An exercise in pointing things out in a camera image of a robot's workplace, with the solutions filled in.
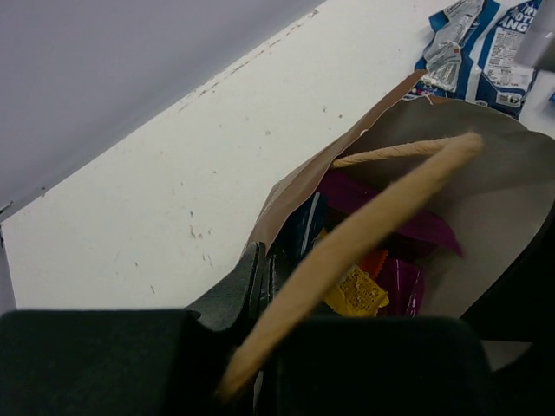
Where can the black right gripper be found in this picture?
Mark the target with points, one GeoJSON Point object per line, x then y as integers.
{"type": "Point", "coordinates": [515, 316]}

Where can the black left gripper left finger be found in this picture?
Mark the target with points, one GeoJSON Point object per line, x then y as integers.
{"type": "Point", "coordinates": [130, 362]}

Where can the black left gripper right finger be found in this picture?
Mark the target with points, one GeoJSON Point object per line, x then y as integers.
{"type": "Point", "coordinates": [332, 365]}

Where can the brown paper bag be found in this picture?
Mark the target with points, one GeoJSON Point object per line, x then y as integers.
{"type": "Point", "coordinates": [486, 175]}

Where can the blue white snack bag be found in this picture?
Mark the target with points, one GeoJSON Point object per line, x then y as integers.
{"type": "Point", "coordinates": [471, 55]}

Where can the yellow snack packet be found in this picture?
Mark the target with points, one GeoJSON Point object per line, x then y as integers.
{"type": "Point", "coordinates": [357, 295]}

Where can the orange snack packet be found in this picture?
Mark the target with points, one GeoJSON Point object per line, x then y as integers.
{"type": "Point", "coordinates": [372, 263]}

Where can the small magenta snack packet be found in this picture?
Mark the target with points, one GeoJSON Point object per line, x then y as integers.
{"type": "Point", "coordinates": [404, 284]}

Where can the dark blue snack packet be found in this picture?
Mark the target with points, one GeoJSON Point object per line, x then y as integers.
{"type": "Point", "coordinates": [302, 227]}

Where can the magenta snack wrapper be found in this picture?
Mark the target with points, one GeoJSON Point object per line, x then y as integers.
{"type": "Point", "coordinates": [418, 238]}

